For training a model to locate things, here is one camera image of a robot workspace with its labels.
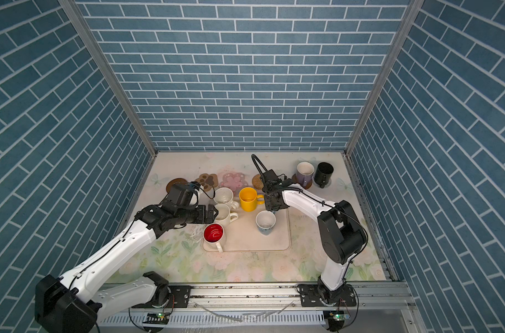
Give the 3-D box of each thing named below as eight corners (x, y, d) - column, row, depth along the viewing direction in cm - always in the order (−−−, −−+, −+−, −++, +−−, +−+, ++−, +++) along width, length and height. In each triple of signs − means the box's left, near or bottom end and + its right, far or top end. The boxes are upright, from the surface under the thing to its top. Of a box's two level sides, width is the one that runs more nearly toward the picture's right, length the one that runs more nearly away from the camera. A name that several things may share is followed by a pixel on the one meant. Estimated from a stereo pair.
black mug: (315, 190, 107) (320, 177, 99) (312, 175, 114) (316, 161, 105) (330, 190, 107) (336, 178, 99) (326, 175, 114) (331, 162, 106)
